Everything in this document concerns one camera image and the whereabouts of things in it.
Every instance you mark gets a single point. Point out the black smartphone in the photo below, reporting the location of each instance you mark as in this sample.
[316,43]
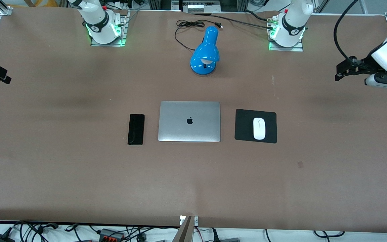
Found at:
[136,129]

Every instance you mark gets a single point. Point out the blue desk lamp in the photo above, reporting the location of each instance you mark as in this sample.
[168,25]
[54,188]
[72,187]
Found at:
[207,50]

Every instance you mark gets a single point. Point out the black red connector box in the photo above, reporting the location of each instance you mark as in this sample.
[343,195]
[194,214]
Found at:
[111,234]

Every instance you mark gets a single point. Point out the black power adapter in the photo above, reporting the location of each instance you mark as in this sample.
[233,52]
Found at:
[0,238]

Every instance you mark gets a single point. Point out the black mouse pad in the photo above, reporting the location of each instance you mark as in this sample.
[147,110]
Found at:
[244,127]

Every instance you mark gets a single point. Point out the grey camera stand post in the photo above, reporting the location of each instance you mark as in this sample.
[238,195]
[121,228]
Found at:
[185,232]

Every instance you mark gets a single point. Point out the white power strip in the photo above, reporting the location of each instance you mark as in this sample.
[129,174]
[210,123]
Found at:
[200,6]

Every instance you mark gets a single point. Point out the silver closed laptop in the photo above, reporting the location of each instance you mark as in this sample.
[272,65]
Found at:
[180,127]

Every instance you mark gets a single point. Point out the small metal bracket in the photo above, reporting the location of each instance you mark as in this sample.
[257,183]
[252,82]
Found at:
[196,220]

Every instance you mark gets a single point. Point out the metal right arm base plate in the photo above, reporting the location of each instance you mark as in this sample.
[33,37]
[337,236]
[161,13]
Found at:
[125,33]

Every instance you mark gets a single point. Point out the white computer mouse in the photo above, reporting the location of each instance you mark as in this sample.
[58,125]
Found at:
[259,129]

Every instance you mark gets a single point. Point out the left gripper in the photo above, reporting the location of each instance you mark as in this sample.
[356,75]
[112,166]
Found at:
[363,64]

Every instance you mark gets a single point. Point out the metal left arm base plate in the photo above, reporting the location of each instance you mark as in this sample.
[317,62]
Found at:
[286,49]

